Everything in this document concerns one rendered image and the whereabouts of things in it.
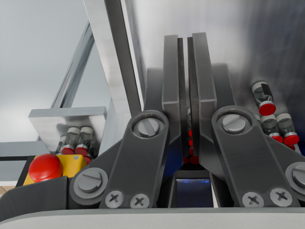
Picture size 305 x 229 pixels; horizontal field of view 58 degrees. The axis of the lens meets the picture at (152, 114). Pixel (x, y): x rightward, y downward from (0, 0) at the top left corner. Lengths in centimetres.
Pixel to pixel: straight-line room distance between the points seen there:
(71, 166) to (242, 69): 26
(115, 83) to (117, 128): 7
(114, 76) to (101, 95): 126
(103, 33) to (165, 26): 8
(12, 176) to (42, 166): 22
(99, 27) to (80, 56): 54
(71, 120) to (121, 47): 19
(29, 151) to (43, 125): 11
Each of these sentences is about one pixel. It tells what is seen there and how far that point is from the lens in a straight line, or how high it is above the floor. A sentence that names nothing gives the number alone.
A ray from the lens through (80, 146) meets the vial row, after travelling 45.
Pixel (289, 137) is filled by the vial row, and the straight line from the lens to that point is 43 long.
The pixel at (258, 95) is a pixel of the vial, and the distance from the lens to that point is 39.
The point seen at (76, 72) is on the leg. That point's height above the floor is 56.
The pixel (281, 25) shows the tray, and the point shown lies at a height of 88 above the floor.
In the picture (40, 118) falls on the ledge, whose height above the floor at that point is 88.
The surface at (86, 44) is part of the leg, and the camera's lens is 94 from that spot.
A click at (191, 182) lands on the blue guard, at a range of 36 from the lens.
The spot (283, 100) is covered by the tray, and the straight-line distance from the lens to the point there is 44.
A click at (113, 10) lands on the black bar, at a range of 32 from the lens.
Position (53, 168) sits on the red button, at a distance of 37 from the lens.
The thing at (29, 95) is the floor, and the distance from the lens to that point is 180.
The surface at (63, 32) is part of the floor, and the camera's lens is 145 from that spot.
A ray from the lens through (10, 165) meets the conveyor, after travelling 60.
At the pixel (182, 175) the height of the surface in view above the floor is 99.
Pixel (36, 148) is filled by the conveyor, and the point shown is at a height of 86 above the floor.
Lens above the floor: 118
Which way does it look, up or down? 44 degrees down
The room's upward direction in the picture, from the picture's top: 176 degrees counter-clockwise
